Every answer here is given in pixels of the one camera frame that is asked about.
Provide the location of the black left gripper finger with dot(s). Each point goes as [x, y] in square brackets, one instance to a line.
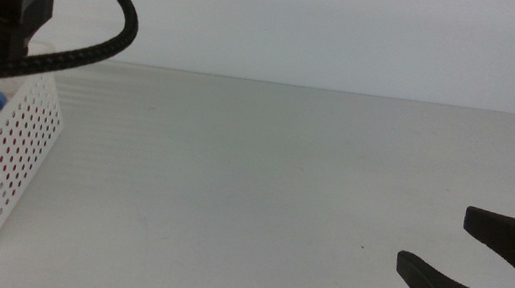
[16, 11]

